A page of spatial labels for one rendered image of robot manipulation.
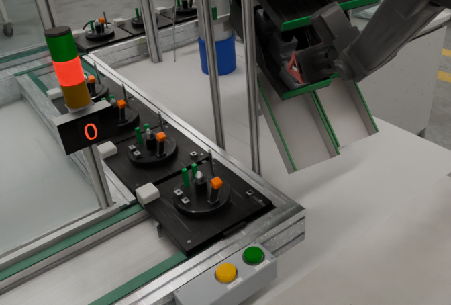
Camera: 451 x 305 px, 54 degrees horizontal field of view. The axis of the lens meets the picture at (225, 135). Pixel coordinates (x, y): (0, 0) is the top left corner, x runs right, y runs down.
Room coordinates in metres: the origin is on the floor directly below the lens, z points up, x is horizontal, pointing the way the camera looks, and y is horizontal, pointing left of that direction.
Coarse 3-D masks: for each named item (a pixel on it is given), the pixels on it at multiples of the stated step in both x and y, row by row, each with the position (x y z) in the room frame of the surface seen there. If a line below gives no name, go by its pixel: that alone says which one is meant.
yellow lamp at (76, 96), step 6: (78, 84) 0.80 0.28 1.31; (84, 84) 0.81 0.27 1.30; (66, 90) 0.79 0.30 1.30; (72, 90) 0.79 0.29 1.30; (78, 90) 0.80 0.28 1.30; (84, 90) 0.81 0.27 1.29; (66, 96) 0.80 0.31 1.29; (72, 96) 0.79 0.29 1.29; (78, 96) 0.80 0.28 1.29; (84, 96) 0.80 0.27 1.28; (66, 102) 0.80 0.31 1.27; (72, 102) 0.79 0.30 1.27; (78, 102) 0.79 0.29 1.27; (84, 102) 0.80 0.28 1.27
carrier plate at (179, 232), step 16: (176, 176) 0.92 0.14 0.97; (192, 176) 0.91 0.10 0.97; (224, 176) 0.90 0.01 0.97; (160, 192) 0.86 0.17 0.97; (240, 192) 0.83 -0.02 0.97; (256, 192) 0.82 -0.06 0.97; (144, 208) 0.82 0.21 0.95; (160, 208) 0.80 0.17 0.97; (240, 208) 0.77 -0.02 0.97; (256, 208) 0.77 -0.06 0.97; (160, 224) 0.75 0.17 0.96; (176, 224) 0.74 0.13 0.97; (192, 224) 0.73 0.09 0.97; (208, 224) 0.73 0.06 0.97; (224, 224) 0.72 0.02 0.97; (176, 240) 0.69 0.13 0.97; (192, 240) 0.69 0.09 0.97; (208, 240) 0.69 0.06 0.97
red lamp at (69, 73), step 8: (56, 64) 0.80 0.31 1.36; (64, 64) 0.79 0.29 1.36; (72, 64) 0.80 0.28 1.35; (80, 64) 0.82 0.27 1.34; (56, 72) 0.80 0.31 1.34; (64, 72) 0.79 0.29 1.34; (72, 72) 0.80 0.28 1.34; (80, 72) 0.81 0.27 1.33; (64, 80) 0.79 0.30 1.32; (72, 80) 0.80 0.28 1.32; (80, 80) 0.80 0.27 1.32
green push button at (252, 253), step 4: (248, 248) 0.65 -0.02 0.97; (252, 248) 0.65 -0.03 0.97; (256, 248) 0.64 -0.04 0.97; (244, 252) 0.64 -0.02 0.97; (248, 252) 0.64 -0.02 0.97; (252, 252) 0.63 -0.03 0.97; (256, 252) 0.63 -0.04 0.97; (260, 252) 0.63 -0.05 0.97; (244, 256) 0.63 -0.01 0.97; (248, 256) 0.62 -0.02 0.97; (252, 256) 0.62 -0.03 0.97; (256, 256) 0.62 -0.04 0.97; (260, 256) 0.62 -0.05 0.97; (248, 260) 0.62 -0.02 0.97; (252, 260) 0.62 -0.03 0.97; (256, 260) 0.61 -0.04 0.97; (260, 260) 0.62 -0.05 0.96
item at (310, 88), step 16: (240, 0) 1.09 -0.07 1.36; (240, 16) 1.04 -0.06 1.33; (240, 32) 1.05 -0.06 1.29; (256, 32) 0.98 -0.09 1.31; (304, 32) 1.02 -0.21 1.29; (256, 48) 0.97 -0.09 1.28; (304, 48) 1.01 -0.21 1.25; (272, 64) 0.97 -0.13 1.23; (272, 80) 0.91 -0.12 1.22; (320, 80) 0.94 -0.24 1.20; (288, 96) 0.87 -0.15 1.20
